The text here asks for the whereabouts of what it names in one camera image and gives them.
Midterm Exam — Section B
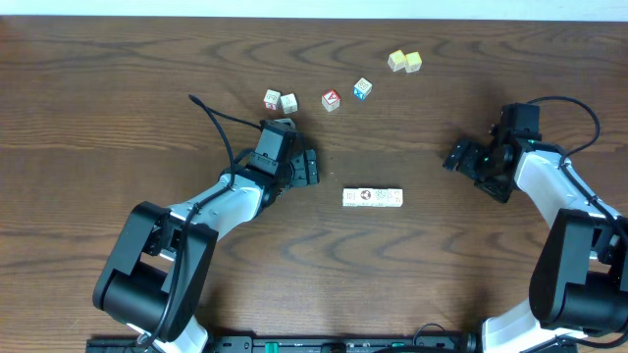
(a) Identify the block with red emblem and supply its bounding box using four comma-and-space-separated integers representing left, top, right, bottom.
356, 188, 375, 207

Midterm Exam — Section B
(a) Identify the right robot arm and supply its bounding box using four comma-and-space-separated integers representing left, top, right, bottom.
444, 99, 627, 352

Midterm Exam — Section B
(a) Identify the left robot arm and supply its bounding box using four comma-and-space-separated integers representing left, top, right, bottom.
92, 119, 319, 352

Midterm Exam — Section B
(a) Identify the plain white block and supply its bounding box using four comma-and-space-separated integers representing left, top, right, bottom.
280, 93, 298, 115

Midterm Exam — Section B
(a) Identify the red letter A block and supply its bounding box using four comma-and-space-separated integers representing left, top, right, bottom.
322, 89, 341, 112

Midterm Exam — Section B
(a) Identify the white block red side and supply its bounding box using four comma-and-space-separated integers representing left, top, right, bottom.
263, 89, 281, 111

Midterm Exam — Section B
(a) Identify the blue and white block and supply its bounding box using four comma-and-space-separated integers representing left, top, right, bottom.
353, 77, 373, 101

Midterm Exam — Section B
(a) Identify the bright yellow block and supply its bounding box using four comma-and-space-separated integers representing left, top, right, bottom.
404, 51, 423, 74

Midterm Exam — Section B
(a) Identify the pale yellow block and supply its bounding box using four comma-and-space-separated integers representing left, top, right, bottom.
388, 50, 406, 72

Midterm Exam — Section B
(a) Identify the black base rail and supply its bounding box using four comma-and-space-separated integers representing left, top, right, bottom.
85, 334, 579, 353

